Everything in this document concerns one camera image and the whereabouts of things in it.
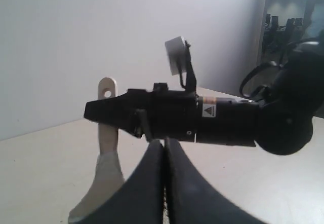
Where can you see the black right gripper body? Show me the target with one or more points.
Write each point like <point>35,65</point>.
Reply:
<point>167,113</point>

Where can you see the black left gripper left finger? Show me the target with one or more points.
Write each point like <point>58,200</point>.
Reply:
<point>141,198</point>

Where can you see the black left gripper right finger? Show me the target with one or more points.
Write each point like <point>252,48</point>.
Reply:
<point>189,196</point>

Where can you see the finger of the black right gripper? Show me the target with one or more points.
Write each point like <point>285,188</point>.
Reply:
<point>115,112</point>

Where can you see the white paint brush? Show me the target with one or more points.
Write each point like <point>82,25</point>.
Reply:
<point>108,176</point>

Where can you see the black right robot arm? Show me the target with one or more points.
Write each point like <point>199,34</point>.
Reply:
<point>276,117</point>

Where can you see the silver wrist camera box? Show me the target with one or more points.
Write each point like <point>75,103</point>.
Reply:
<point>176,52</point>

